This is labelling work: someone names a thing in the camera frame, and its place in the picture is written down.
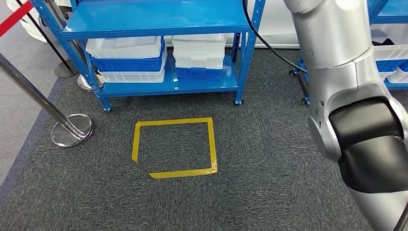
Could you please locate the blue metal shelf rack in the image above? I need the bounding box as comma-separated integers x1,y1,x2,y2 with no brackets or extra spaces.
30,0,267,113
288,0,408,106

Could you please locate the yellow floor tape square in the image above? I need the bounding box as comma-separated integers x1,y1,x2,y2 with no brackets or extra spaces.
131,117,218,180

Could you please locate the blue plastic bin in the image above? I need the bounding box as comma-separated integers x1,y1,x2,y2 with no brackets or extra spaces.
90,39,166,72
376,60,408,73
176,67,224,81

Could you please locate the white car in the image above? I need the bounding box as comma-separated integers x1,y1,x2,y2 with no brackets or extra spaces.
6,0,408,49

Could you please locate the dark-topped stanchion chrome base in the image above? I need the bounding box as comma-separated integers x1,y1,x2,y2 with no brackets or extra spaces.
44,0,106,93

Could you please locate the thin black stanchion grey base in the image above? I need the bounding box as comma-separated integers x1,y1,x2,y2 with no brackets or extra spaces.
15,0,80,79

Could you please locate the red barrier belt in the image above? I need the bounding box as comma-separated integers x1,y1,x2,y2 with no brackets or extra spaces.
0,0,34,38

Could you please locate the chrome stanchion post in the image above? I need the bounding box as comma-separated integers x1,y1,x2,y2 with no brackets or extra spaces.
0,52,94,148

